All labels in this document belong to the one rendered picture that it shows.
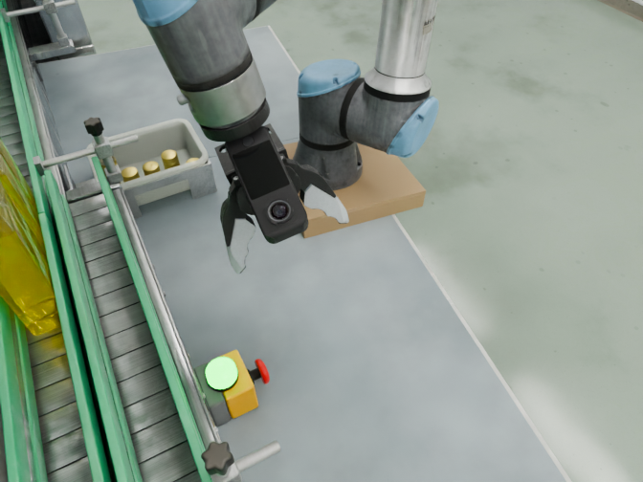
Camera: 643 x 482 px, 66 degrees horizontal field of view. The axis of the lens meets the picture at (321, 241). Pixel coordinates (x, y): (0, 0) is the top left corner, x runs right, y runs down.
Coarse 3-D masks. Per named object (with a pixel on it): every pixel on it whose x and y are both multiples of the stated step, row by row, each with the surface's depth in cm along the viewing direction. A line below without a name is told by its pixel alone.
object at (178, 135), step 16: (144, 128) 108; (160, 128) 109; (176, 128) 111; (192, 128) 108; (128, 144) 108; (144, 144) 110; (160, 144) 112; (176, 144) 114; (192, 144) 108; (128, 160) 110; (144, 160) 112; (160, 160) 112; (96, 176) 98; (144, 176) 98; (160, 176) 98
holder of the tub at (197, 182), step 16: (208, 160) 103; (176, 176) 100; (192, 176) 102; (208, 176) 104; (128, 192) 98; (144, 192) 100; (160, 192) 101; (176, 192) 103; (192, 192) 105; (208, 192) 107; (144, 208) 102; (160, 208) 104
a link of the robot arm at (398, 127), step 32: (384, 0) 77; (416, 0) 74; (384, 32) 79; (416, 32) 77; (384, 64) 81; (416, 64) 80; (384, 96) 82; (416, 96) 82; (352, 128) 89; (384, 128) 85; (416, 128) 83
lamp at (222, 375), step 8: (216, 360) 70; (224, 360) 70; (208, 368) 69; (216, 368) 69; (224, 368) 69; (232, 368) 69; (208, 376) 68; (216, 376) 68; (224, 376) 68; (232, 376) 69; (216, 384) 68; (224, 384) 68; (232, 384) 69
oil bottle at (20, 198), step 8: (0, 160) 65; (0, 168) 63; (8, 168) 67; (0, 176) 63; (8, 176) 65; (8, 184) 65; (16, 184) 69; (16, 192) 66; (16, 200) 67; (24, 200) 69; (24, 208) 68; (32, 208) 72; (32, 216) 70; (32, 224) 70; (40, 232) 72; (40, 240) 72
